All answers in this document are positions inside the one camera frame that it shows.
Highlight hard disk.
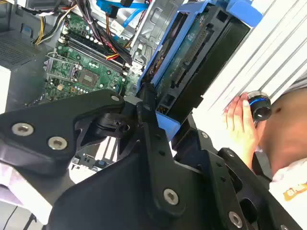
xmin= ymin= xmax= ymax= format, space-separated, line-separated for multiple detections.
xmin=136 ymin=0 xmax=263 ymax=142

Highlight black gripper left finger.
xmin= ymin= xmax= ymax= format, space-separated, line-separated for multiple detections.
xmin=0 ymin=82 xmax=188 ymax=215

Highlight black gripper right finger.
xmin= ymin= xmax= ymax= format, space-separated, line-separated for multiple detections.
xmin=171 ymin=114 xmax=303 ymax=230

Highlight round black tool blue ring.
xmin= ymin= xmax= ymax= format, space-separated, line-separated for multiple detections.
xmin=247 ymin=90 xmax=273 ymax=122

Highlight person's bare hand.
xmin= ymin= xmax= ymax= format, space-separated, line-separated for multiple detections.
xmin=223 ymin=92 xmax=260 ymax=169

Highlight red orange disk power wire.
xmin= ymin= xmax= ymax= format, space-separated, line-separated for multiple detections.
xmin=104 ymin=3 xmax=119 ymax=20

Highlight blue disk data wire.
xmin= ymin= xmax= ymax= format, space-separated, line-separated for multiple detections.
xmin=95 ymin=0 xmax=151 ymax=43

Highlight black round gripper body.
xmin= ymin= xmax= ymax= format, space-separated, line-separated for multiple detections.
xmin=47 ymin=150 xmax=225 ymax=230

